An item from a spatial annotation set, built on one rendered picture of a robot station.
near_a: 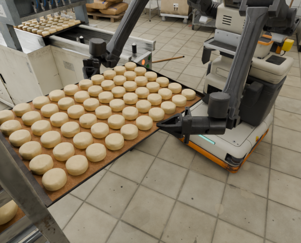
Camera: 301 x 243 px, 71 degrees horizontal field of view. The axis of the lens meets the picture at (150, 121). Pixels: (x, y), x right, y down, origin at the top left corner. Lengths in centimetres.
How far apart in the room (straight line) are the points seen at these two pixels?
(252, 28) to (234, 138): 112
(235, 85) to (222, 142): 102
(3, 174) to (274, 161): 200
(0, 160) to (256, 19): 72
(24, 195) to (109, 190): 135
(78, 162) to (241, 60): 56
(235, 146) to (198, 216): 56
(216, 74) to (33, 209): 132
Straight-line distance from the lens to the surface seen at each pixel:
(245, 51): 74
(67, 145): 59
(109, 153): 57
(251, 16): 78
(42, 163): 57
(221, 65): 147
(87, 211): 167
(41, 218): 46
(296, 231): 183
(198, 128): 64
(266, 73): 166
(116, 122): 63
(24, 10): 182
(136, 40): 163
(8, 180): 37
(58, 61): 186
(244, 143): 174
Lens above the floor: 146
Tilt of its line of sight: 42 degrees down
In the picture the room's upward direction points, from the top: straight up
